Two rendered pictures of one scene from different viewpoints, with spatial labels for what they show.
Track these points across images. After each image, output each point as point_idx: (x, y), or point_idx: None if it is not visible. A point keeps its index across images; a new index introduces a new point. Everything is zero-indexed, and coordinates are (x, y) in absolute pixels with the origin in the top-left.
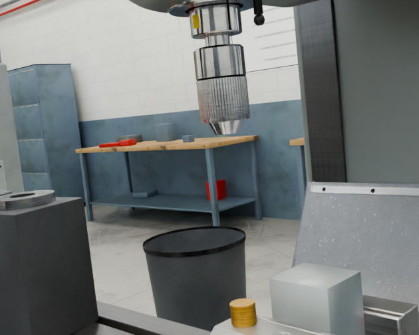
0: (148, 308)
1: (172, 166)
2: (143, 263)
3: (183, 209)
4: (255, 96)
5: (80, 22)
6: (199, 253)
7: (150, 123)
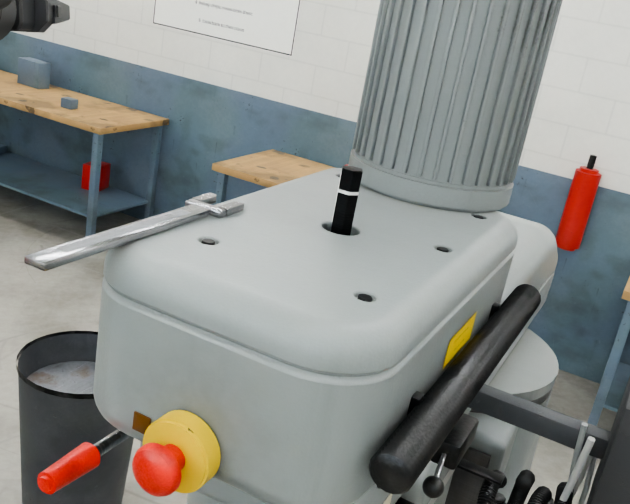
0: None
1: (34, 117)
2: None
3: (46, 200)
4: (174, 64)
5: None
6: (93, 396)
7: (10, 44)
